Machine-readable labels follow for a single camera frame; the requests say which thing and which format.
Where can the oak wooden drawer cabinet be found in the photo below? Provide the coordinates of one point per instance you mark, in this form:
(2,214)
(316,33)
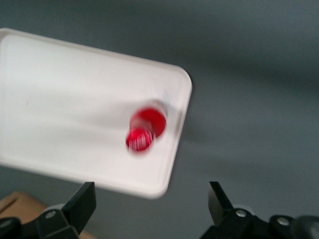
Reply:
(20,204)

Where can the red coke bottle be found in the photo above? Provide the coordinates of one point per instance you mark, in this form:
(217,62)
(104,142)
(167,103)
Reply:
(149,124)

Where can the cream plastic tray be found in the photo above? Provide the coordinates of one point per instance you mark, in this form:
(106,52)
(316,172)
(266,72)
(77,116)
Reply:
(74,112)

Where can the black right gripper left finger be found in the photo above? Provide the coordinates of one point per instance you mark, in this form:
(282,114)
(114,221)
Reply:
(74,211)

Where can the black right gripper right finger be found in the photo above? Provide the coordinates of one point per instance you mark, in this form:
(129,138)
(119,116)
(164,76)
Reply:
(221,214)

